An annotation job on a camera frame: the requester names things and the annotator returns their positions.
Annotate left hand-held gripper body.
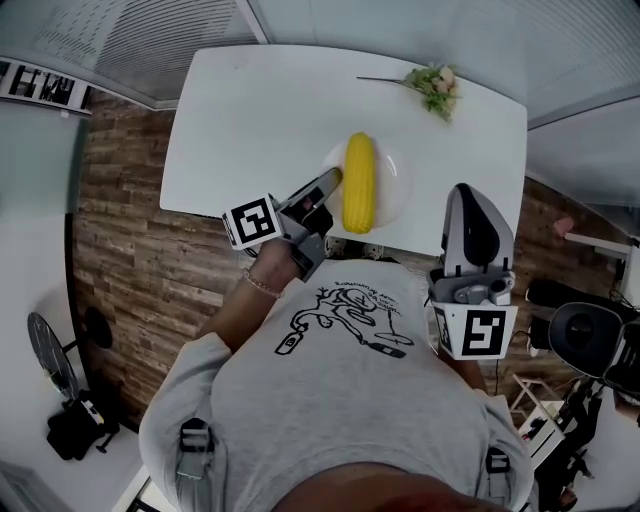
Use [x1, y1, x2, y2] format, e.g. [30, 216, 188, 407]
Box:
[222, 195, 335, 283]

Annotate white storage cart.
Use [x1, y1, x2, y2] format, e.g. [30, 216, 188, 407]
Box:
[519, 399, 567, 462]

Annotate grey printed t-shirt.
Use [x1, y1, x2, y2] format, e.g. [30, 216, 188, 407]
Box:
[138, 257, 541, 512]

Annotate white plate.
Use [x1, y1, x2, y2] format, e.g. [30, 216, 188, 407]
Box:
[322, 138, 415, 231]

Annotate grey office chair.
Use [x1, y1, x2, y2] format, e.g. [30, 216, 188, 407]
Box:
[548, 301, 640, 401]

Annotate white desk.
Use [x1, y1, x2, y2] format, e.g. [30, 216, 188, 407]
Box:
[159, 44, 530, 259]
[564, 232, 631, 262]

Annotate flower bouquet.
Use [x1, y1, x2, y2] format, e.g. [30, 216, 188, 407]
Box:
[355, 62, 464, 124]

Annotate round black side table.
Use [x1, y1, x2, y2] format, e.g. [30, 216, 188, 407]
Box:
[27, 312, 77, 401]

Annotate beaded bracelet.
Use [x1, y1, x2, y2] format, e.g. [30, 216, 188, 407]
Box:
[243, 267, 285, 300]

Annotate grey harness strap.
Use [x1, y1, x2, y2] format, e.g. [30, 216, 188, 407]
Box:
[174, 417, 217, 481]
[484, 446, 515, 506]

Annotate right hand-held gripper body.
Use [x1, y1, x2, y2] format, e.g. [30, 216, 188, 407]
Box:
[426, 264, 519, 362]

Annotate yellow corn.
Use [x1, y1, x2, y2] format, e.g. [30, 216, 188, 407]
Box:
[342, 131, 377, 235]

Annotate person's face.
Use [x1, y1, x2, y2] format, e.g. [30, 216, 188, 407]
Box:
[269, 462, 504, 512]

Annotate person's left forearm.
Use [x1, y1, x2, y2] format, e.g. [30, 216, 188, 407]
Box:
[197, 238, 301, 357]

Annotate black padded object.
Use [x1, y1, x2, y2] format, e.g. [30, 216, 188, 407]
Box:
[526, 279, 621, 321]

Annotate black bag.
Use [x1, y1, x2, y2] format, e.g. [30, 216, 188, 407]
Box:
[47, 389, 121, 462]

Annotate black round stool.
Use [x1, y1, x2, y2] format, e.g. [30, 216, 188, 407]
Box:
[82, 307, 114, 351]

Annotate person's right forearm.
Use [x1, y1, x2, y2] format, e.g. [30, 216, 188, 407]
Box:
[438, 352, 490, 397]

